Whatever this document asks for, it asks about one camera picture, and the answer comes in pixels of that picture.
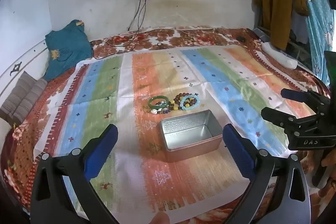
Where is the white rolled cloth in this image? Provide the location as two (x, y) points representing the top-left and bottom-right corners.
(261, 42), (298, 69)

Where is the teal shirt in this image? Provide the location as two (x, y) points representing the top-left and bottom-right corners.
(43, 20), (93, 81)

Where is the light blue bead bracelet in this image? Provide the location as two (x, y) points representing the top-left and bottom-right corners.
(179, 93), (201, 111)

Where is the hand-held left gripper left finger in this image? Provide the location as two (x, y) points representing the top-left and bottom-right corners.
(30, 124), (119, 224)

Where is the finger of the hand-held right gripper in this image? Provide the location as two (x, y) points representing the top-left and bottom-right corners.
(280, 88), (332, 112)
(261, 107), (324, 136)

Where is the black cable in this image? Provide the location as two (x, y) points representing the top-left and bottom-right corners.
(127, 0), (142, 31)
(93, 0), (148, 60)

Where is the person's left hand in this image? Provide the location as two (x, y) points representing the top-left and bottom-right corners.
(150, 212), (171, 224)

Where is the thin white cable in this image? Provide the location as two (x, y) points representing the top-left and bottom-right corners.
(176, 28), (213, 38)

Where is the striped grey folded blanket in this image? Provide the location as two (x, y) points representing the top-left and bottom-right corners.
(0, 71), (48, 126)

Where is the rectangular metal tin box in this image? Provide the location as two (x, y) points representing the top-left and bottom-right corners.
(159, 109), (223, 163)

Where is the white bed headboard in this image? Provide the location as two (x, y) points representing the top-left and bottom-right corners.
(0, 39), (49, 98)

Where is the blue dotted curtain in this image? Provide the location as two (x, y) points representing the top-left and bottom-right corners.
(278, 0), (336, 86)

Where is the striped pastel mat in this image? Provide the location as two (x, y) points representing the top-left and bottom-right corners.
(34, 45), (319, 222)

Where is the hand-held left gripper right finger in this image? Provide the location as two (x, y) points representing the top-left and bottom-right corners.
(222, 124), (314, 224)

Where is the red bead bracelet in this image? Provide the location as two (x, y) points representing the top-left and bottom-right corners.
(173, 93), (196, 110)

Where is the green jade bangle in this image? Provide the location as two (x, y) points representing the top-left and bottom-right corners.
(148, 95), (168, 110)

